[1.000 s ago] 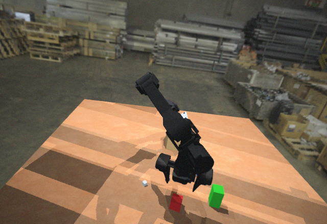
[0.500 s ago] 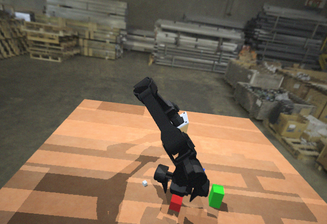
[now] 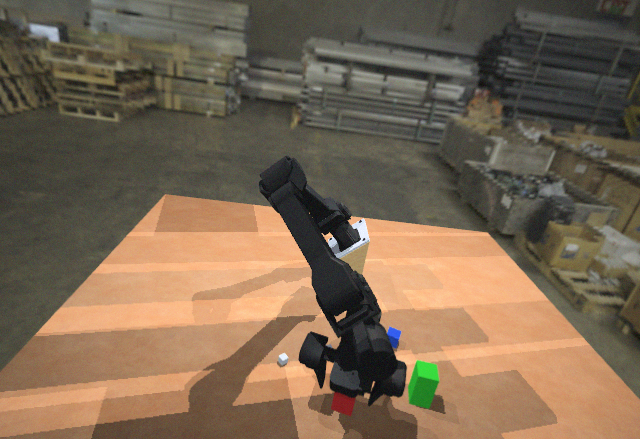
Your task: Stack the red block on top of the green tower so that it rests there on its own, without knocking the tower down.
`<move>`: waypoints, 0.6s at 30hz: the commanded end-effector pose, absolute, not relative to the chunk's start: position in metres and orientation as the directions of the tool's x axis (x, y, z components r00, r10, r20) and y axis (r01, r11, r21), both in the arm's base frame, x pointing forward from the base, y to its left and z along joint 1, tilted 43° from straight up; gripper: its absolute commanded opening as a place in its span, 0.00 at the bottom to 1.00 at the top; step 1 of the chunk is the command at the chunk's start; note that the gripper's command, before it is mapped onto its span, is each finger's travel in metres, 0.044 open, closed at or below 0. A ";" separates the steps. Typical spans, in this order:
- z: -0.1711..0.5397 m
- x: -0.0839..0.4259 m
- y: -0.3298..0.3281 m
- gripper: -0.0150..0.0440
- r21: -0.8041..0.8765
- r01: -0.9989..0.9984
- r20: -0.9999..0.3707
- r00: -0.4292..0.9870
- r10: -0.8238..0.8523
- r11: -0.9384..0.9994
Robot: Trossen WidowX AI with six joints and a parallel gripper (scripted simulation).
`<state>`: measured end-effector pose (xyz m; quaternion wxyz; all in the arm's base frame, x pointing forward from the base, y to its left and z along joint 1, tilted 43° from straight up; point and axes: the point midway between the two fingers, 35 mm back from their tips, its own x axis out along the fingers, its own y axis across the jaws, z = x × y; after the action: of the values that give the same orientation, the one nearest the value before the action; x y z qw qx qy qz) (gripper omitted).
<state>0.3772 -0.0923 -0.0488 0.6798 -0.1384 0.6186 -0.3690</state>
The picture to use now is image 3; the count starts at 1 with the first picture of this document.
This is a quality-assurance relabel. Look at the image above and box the blue block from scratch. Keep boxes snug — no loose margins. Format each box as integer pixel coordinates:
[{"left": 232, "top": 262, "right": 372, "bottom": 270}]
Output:
[{"left": 387, "top": 327, "right": 401, "bottom": 348}]

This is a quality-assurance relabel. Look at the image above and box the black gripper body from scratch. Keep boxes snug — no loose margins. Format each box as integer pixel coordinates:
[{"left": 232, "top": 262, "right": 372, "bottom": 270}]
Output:
[{"left": 298, "top": 331, "right": 407, "bottom": 398}]

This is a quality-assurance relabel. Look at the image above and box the red block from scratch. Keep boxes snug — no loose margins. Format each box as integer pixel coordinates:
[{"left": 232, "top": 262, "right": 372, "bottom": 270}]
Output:
[{"left": 331, "top": 393, "right": 356, "bottom": 416}]

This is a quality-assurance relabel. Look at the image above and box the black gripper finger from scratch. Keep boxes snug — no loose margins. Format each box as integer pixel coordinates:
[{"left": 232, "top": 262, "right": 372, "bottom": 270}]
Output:
[
  {"left": 368, "top": 381, "right": 393, "bottom": 407},
  {"left": 305, "top": 359, "right": 327, "bottom": 389}
]

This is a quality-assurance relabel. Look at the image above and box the green block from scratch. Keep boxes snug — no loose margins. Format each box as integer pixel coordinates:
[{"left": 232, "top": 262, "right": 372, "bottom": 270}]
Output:
[
  {"left": 408, "top": 376, "right": 433, "bottom": 409},
  {"left": 412, "top": 360, "right": 439, "bottom": 396}
]

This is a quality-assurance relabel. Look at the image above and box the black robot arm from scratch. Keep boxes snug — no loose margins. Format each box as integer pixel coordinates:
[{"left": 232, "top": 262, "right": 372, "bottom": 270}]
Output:
[{"left": 259, "top": 155, "right": 398, "bottom": 398}]

